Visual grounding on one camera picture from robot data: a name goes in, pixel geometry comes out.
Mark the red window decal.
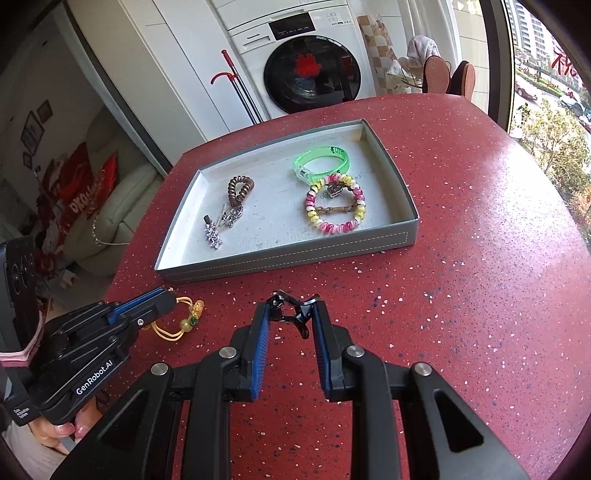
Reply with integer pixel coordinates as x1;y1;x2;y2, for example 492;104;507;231
551;46;591;93

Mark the pale plastic bag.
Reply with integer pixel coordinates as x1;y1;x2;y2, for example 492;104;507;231
385;55;426;95

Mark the checkered board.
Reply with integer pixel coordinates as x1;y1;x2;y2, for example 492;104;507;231
357;14;398;95

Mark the thin white cord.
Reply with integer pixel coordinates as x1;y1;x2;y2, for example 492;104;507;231
92;218;132;246

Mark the red cushion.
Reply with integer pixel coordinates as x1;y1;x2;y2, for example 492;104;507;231
90;154;120;217

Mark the grey rectangular tray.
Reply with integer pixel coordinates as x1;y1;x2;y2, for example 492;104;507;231
154;119;420;284

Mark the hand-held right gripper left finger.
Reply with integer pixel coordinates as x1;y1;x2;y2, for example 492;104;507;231
48;302;273;480

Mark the large wall picture frame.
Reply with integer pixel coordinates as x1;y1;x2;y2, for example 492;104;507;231
21;111;45;156

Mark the multicoloured spiral hair tie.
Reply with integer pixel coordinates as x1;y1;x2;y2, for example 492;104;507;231
305;173;368;236

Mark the brown slipper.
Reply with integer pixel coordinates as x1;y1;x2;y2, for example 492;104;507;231
450;60;476;100
424;55;451;94

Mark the brown spiral hair tie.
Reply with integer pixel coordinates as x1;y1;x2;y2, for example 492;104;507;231
227;175;254;207

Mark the dark window frame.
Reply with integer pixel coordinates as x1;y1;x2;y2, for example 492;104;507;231
480;0;519;134

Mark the red handled mop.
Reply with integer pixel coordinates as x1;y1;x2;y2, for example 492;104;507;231
210;49;264;125

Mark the green translucent bracelet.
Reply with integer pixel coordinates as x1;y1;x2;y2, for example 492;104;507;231
293;144;350;185

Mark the white cloth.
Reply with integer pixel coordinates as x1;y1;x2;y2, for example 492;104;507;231
406;34;441;70

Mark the cream sofa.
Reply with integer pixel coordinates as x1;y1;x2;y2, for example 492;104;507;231
60;111;164;278

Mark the pink elastic band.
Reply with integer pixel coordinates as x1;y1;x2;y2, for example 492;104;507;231
0;323;45;367

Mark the yellow beaded hair tie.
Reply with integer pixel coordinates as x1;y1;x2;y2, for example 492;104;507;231
143;298;206;342

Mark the white cabinet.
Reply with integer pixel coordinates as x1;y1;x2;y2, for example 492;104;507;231
67;0;269;167

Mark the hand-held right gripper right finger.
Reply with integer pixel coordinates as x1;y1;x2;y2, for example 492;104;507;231
311;300;532;480

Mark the black claw hair clip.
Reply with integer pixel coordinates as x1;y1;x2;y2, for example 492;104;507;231
267;291;319;340

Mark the white washing machine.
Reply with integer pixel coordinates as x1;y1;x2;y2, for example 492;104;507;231
210;0;377;123

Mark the red printed cloth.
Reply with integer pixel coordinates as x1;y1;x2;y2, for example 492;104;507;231
34;143;98;259

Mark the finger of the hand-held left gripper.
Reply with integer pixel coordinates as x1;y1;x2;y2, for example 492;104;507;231
104;285;171;321
124;293;179;330

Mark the person's left hand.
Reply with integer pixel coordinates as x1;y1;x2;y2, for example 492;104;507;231
34;406;103;455

